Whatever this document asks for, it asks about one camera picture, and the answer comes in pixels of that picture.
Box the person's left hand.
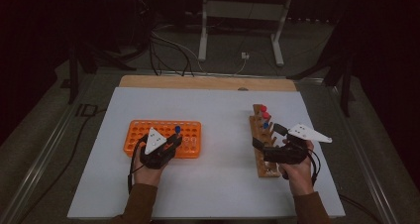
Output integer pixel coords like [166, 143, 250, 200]
[132, 144, 166, 187]

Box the hand-held gripper cable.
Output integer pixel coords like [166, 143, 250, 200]
[306, 149, 322, 187]
[127, 134, 149, 196]

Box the white table cover sheet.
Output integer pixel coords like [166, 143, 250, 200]
[66, 86, 347, 220]

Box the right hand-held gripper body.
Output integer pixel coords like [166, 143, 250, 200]
[262, 123, 333, 167]

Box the orange plastic tube rack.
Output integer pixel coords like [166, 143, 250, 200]
[123, 119, 202, 160]

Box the short black floor cable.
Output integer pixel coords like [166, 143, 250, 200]
[339, 193, 382, 224]

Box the person's right hand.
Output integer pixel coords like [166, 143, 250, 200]
[277, 138, 315, 197]

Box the grey metal stand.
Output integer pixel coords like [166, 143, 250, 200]
[197, 0, 295, 67]

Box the wooden tube rack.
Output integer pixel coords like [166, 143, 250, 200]
[249, 103, 282, 178]

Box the dark tripod stand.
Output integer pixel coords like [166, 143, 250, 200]
[65, 40, 138, 105]
[286, 17, 358, 119]

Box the right hand-held gripper cable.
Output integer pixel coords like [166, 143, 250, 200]
[306, 149, 322, 187]

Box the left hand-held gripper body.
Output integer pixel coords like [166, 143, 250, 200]
[138, 127, 176, 170]

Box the long black floor cable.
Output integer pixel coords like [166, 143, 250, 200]
[18, 108, 108, 224]

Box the left hand-held gripper cable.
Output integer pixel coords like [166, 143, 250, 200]
[127, 134, 149, 196]

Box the black floor cable bundle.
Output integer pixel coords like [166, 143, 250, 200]
[149, 27, 196, 78]

